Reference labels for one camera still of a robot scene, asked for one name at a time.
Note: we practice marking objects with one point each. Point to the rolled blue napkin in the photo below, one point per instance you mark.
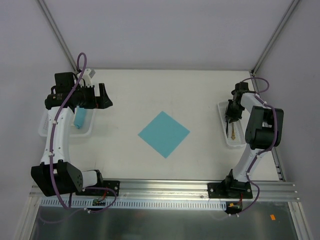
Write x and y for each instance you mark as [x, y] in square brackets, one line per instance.
[79, 118]

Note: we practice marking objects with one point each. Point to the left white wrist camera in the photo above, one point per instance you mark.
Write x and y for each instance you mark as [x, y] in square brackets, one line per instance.
[87, 78]

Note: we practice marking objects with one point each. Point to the gold spoon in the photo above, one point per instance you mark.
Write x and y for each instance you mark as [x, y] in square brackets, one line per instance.
[233, 135]

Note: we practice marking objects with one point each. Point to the aluminium mounting rail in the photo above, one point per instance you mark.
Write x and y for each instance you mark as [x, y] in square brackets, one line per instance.
[192, 190]

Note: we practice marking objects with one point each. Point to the blue paper napkin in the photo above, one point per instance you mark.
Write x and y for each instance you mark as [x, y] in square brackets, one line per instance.
[164, 134]

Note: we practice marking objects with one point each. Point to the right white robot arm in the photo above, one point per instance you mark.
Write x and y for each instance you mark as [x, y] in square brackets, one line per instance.
[243, 96]

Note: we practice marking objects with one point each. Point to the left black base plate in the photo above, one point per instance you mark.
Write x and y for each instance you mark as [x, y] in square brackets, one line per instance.
[108, 186]

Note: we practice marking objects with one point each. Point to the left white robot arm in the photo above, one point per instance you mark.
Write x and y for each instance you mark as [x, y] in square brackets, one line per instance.
[55, 173]

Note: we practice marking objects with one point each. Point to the left white plastic basket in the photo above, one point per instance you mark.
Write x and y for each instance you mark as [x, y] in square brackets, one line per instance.
[83, 132]

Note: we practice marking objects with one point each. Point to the orange sticker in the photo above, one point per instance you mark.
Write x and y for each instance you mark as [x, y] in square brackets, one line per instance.
[273, 218]

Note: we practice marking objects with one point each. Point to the aluminium frame post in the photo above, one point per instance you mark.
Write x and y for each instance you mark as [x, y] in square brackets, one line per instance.
[57, 33]
[293, 6]

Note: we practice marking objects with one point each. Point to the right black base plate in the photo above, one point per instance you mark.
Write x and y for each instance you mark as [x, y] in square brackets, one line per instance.
[222, 190]

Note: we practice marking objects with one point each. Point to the white slotted cable duct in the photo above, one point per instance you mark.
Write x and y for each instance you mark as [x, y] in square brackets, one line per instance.
[153, 204]

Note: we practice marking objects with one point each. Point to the left aluminium frame post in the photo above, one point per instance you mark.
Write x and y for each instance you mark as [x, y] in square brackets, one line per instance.
[57, 33]

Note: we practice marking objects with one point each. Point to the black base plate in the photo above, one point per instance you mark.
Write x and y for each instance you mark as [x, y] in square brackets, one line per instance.
[222, 190]
[108, 186]

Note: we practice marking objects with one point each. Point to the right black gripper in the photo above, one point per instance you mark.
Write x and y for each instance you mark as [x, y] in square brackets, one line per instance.
[232, 117]

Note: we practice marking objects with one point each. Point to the right white plastic tray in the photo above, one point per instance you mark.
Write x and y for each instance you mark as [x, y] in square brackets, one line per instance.
[239, 141]

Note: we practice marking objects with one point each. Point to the right aluminium frame post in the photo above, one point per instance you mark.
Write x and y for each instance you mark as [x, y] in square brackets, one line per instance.
[293, 6]

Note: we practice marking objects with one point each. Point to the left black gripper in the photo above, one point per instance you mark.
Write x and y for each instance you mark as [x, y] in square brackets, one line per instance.
[92, 97]

